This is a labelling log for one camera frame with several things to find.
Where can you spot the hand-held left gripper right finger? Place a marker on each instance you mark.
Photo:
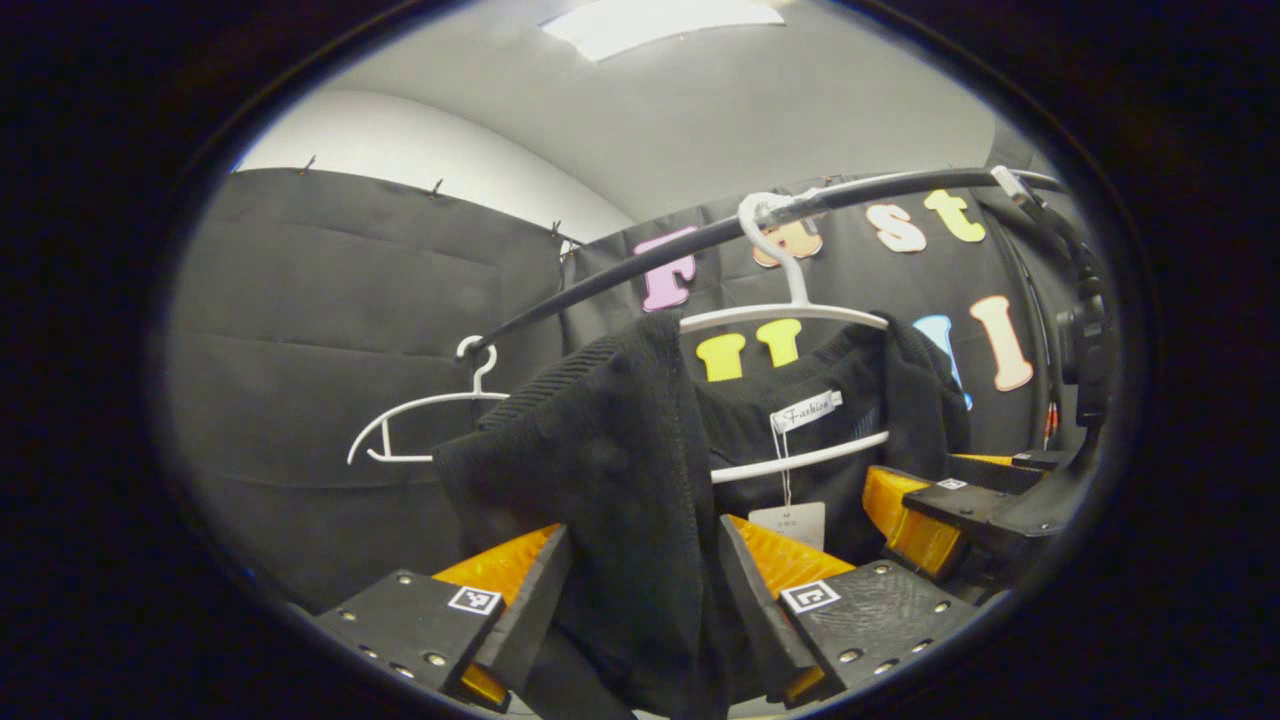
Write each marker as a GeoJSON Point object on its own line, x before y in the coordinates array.
{"type": "Point", "coordinates": [762, 610]}

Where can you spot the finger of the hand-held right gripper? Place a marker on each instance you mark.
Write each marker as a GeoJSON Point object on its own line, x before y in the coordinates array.
{"type": "Point", "coordinates": [1000, 470]}
{"type": "Point", "coordinates": [910, 520]}

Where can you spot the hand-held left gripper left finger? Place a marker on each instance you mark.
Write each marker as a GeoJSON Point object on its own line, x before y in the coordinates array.
{"type": "Point", "coordinates": [530, 620]}

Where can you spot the black knit cardigan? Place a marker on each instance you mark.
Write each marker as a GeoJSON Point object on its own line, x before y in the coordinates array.
{"type": "Point", "coordinates": [620, 480]}

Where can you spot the white clothes hanger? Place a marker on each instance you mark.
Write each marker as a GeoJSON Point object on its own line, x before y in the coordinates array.
{"type": "Point", "coordinates": [790, 312]}
{"type": "Point", "coordinates": [420, 402]}

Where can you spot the black metal clothes rack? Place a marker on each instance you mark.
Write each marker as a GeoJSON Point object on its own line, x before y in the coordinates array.
{"type": "Point", "coordinates": [700, 237]}

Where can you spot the white paper hang tag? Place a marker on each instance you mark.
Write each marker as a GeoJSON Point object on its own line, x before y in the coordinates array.
{"type": "Point", "coordinates": [790, 525]}

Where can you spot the black backdrop cloth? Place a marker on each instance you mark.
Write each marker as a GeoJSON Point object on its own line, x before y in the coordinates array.
{"type": "Point", "coordinates": [320, 350]}

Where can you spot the large ceiling light panel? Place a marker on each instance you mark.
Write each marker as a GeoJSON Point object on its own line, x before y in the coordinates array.
{"type": "Point", "coordinates": [650, 25]}

